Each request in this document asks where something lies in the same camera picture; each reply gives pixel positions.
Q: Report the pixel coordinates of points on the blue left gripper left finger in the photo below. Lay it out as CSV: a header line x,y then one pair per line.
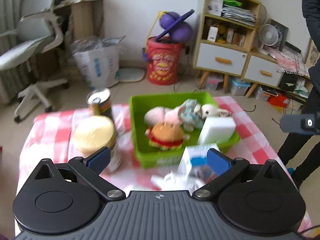
x,y
99,160

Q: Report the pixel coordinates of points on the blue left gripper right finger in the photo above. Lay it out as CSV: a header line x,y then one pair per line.
x,y
218,162

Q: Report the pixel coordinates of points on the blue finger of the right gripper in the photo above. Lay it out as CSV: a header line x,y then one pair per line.
x,y
307,124

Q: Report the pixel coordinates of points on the white foam sponge block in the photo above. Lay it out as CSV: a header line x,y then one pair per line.
x,y
216,130

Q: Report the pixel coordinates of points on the white cloth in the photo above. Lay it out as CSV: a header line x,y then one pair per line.
x,y
177,182

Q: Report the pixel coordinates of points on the white bunny blue dress plush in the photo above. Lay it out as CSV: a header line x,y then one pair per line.
x,y
192,114

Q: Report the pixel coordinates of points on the burger plush toy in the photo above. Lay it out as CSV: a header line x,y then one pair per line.
x,y
166,136

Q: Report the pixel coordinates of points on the pink plush toy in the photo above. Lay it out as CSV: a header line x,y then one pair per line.
x,y
163,114

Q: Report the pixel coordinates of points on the milk carton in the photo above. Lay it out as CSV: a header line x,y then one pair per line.
x,y
194,162

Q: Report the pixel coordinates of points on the gold lid snack jar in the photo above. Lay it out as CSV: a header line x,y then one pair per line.
x,y
92,134

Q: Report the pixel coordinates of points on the green plastic bin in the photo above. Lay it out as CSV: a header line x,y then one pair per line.
x,y
149,151

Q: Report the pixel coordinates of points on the drink can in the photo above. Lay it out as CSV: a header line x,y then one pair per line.
x,y
100,103

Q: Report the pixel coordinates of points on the low drawer cabinet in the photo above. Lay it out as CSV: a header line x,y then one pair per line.
x,y
261,69

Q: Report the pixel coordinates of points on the white floor scale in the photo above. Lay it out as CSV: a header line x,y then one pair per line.
x,y
131,75

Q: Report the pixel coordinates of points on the small white desk fan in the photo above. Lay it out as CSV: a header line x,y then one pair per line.
x,y
268,36

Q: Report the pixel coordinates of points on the white paper shopping bag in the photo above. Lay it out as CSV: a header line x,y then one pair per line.
x,y
98,60

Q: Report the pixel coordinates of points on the red chips barrel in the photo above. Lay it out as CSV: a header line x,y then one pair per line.
x,y
163,57

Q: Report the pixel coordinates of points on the wooden shelf cabinet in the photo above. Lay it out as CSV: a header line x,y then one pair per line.
x,y
225,32

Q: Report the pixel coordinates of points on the grey office chair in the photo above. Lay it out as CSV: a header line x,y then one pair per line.
x,y
38,31

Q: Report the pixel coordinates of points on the purple bounce ball toy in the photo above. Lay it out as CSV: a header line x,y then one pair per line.
x,y
175,26

